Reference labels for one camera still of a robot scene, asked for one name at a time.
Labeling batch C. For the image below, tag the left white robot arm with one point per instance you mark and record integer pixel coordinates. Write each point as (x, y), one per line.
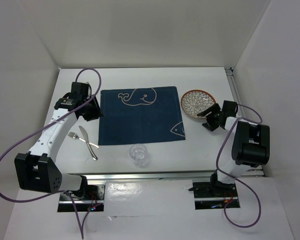
(36, 170)

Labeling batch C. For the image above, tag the clear plastic cup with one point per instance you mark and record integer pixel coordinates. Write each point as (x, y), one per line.
(139, 154)

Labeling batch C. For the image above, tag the silver fork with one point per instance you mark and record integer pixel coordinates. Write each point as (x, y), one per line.
(75, 136)

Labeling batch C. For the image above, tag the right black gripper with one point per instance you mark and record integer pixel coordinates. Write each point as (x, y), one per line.
(210, 125)

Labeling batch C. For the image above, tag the blue whale placemat cloth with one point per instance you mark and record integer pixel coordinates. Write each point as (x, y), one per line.
(140, 116)

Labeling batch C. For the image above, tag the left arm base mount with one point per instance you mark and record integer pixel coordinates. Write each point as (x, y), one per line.
(91, 198)

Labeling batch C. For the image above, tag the floral ceramic plate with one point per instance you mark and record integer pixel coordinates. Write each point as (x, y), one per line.
(196, 101)

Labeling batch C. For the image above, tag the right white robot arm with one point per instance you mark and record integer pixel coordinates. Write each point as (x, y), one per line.
(250, 143)

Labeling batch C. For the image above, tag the silver table knife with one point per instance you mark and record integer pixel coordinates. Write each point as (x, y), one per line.
(86, 138)

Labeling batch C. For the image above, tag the front aluminium rail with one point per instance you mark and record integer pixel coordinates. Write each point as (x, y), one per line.
(140, 176)

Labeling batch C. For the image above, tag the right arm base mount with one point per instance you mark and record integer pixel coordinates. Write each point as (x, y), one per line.
(209, 194)

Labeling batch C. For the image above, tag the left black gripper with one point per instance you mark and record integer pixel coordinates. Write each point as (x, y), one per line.
(96, 112)

